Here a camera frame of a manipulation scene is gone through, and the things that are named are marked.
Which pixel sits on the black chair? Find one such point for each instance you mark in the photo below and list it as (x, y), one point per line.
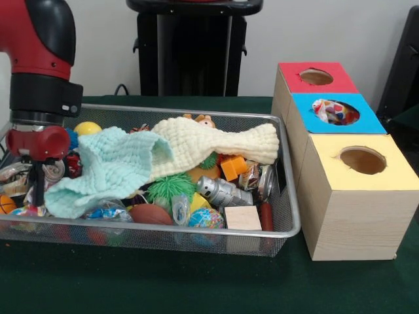
(406, 65)

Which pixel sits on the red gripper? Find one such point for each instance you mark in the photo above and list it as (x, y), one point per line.
(39, 144)

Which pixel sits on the green spiky ball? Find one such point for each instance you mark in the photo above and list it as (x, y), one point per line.
(170, 189)

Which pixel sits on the globe print ball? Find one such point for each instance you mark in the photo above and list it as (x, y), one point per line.
(206, 218)

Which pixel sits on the polka dot cloth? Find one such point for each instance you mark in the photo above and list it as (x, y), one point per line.
(26, 211)
(330, 111)

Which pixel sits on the dark green tablecloth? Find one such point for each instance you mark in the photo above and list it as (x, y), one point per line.
(196, 288)

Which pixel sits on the yellow ball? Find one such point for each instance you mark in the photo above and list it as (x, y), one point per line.
(86, 128)

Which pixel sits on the blue spiky ball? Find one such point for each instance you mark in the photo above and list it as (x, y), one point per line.
(72, 139)

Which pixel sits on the silver toy robot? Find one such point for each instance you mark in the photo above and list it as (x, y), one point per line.
(222, 193)

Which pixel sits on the black and silver soda can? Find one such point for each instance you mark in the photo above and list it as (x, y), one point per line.
(54, 171)

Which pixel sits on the plain wooden cube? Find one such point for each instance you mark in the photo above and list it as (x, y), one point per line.
(243, 218)

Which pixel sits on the mint green waffle cloth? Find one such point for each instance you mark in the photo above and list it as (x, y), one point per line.
(111, 163)

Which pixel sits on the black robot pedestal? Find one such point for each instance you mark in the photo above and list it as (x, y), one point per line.
(190, 59)

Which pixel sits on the wooden box with three holes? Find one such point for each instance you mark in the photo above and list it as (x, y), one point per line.
(353, 222)

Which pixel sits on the cream waffle cloth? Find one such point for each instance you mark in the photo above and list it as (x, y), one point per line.
(203, 140)

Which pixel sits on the silver mesh bin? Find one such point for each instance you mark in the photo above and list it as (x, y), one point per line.
(147, 242)

